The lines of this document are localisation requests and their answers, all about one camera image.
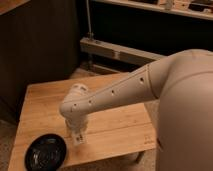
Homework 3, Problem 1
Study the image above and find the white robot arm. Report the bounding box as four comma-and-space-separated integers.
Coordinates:
59, 49, 213, 171

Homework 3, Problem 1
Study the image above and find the upper wooden shelf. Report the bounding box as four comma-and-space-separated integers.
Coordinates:
94, 0, 213, 21

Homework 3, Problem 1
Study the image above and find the black ceramic bowl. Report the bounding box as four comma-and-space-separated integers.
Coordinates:
24, 134, 67, 171

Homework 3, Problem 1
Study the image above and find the white plastic bottle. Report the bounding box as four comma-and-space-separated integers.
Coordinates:
72, 133, 86, 146

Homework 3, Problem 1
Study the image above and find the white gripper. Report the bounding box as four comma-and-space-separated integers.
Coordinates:
65, 116, 88, 134

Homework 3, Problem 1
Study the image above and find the metal shelf beam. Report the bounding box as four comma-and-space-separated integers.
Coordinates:
80, 37, 164, 65

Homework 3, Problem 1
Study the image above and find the wooden table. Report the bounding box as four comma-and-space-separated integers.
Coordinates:
8, 73, 155, 171

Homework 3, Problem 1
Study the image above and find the metal vertical pole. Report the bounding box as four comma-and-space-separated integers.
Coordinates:
86, 0, 94, 40

